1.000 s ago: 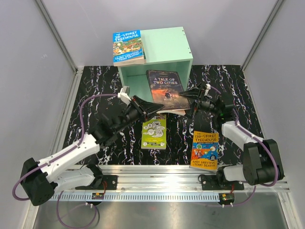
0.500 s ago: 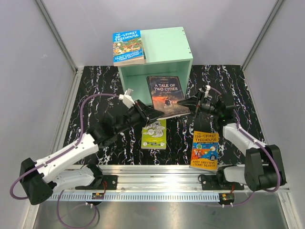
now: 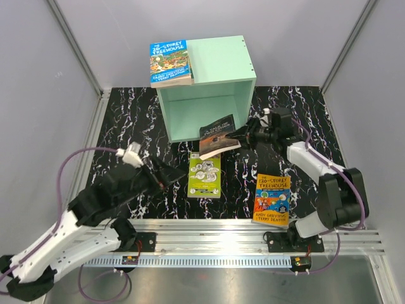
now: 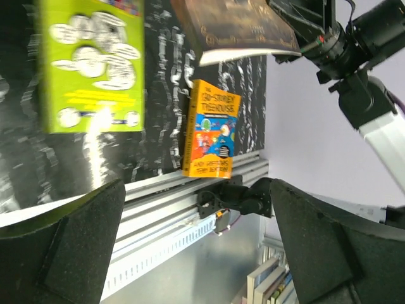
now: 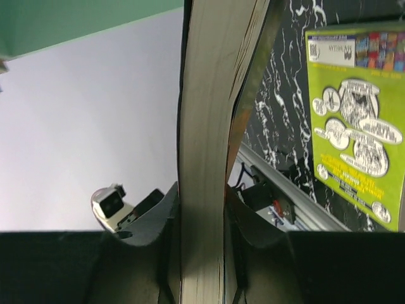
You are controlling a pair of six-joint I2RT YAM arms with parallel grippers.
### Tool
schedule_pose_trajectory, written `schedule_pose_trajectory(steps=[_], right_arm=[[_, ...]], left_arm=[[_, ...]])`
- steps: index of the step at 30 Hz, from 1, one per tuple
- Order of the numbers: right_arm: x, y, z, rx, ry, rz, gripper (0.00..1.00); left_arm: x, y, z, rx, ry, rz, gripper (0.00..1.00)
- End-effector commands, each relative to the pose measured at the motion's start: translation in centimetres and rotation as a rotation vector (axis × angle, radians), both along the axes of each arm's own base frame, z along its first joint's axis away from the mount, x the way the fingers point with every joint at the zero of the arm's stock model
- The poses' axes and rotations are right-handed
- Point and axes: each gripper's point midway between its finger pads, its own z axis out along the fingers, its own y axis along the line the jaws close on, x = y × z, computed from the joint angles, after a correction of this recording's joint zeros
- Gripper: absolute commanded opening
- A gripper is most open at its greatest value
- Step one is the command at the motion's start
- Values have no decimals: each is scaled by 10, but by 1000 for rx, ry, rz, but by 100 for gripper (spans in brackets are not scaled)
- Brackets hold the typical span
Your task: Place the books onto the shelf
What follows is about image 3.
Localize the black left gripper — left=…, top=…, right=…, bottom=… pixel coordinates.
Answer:
left=115, top=153, right=185, bottom=208

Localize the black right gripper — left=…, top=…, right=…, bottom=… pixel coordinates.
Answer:
left=224, top=117, right=277, bottom=151

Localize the dark Tale of Two Cities book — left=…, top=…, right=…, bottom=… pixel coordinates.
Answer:
left=199, top=114, right=241, bottom=160

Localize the green 104-Storey Treehouse book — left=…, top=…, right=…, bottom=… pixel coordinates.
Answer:
left=185, top=41, right=195, bottom=85

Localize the blue 26-Storey Treehouse book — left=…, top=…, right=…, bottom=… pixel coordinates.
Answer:
left=149, top=40, right=192, bottom=89

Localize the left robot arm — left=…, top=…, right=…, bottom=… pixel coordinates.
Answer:
left=1, top=157, right=185, bottom=302

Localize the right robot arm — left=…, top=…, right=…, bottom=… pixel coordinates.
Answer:
left=226, top=108, right=370, bottom=251

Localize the lime green book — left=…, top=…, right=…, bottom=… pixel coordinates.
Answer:
left=187, top=152, right=221, bottom=199

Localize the black marble pattern mat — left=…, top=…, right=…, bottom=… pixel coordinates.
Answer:
left=97, top=86, right=344, bottom=219

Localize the mint green open box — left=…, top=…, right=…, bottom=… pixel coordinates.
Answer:
left=157, top=35, right=256, bottom=143

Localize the orange 130-Storey Treehouse book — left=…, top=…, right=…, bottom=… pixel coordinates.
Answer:
left=252, top=174, right=290, bottom=229

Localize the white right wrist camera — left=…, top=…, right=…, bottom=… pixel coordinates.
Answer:
left=258, top=108, right=273, bottom=127

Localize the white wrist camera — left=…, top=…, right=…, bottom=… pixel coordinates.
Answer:
left=116, top=142, right=144, bottom=168
left=258, top=108, right=273, bottom=127

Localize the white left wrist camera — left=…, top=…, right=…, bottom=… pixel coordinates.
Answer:
left=116, top=142, right=144, bottom=168

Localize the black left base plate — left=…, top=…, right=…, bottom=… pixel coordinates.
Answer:
left=113, top=232, right=157, bottom=253

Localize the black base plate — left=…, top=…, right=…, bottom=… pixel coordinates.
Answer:
left=113, top=232, right=157, bottom=253
left=263, top=231, right=324, bottom=253

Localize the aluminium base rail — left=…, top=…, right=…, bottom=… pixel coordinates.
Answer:
left=84, top=219, right=385, bottom=268

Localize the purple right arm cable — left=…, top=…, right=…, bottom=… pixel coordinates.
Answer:
left=290, top=118, right=370, bottom=231

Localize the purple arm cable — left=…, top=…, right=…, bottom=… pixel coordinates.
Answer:
left=290, top=118, right=370, bottom=231
left=0, top=147, right=130, bottom=304

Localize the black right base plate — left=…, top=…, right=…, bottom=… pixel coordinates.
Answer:
left=263, top=231, right=324, bottom=253

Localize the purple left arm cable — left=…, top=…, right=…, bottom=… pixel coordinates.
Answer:
left=0, top=147, right=130, bottom=304

